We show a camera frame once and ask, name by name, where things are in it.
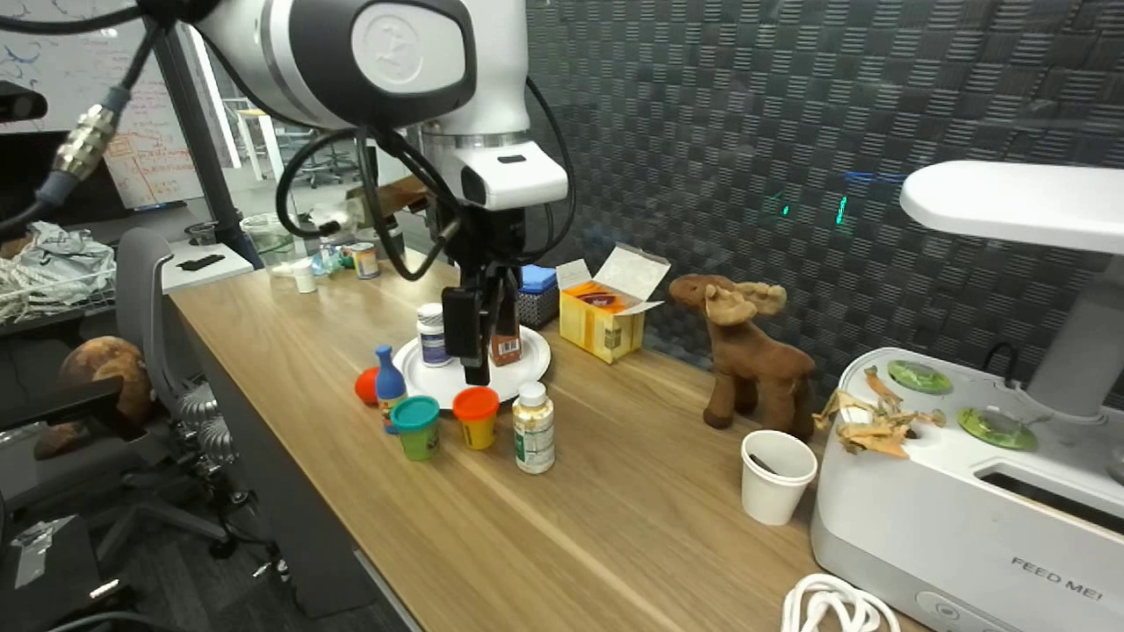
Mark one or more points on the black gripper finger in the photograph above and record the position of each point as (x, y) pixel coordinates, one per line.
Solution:
(461, 327)
(507, 287)

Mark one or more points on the white paper cup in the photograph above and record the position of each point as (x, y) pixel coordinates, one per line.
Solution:
(776, 478)

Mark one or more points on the black stand pole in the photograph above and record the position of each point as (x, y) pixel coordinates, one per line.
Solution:
(205, 140)

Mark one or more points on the supplement bottle green label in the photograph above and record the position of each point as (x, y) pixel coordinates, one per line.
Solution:
(535, 433)

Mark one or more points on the crumpled grey cloth pile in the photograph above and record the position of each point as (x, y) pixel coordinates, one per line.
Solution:
(56, 274)

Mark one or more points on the small clear cup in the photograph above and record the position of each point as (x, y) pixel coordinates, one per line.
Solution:
(302, 279)

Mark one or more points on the brown round plush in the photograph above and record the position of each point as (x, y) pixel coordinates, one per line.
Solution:
(108, 363)

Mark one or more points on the dried plant leaves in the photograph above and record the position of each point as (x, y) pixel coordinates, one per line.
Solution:
(873, 440)

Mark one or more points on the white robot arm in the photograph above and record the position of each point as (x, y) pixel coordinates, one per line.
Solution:
(352, 56)

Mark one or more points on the black device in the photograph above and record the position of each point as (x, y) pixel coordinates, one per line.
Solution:
(19, 101)

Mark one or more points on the green tub teal lid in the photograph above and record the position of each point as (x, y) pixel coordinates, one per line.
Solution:
(417, 421)

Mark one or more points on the yellow tea box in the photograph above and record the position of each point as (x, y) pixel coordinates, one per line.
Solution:
(599, 327)

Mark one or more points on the brown moose plush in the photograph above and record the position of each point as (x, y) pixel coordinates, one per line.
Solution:
(756, 363)

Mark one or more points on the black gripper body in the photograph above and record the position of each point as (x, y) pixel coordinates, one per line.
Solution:
(489, 242)

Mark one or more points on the red green toy ball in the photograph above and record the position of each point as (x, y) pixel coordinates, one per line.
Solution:
(365, 387)

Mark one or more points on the grey mesh basket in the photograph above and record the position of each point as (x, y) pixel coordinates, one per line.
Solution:
(542, 309)

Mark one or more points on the spice jar orange lid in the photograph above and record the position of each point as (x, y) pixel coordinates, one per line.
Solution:
(507, 344)

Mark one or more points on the small jar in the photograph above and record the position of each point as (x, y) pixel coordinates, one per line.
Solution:
(365, 261)

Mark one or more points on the white hydroponic planter with lamp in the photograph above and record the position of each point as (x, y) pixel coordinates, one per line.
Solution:
(934, 529)

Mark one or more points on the white paper plate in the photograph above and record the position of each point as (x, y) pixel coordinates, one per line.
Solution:
(514, 382)

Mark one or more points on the blue toy bottle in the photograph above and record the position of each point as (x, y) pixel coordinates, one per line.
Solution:
(391, 382)

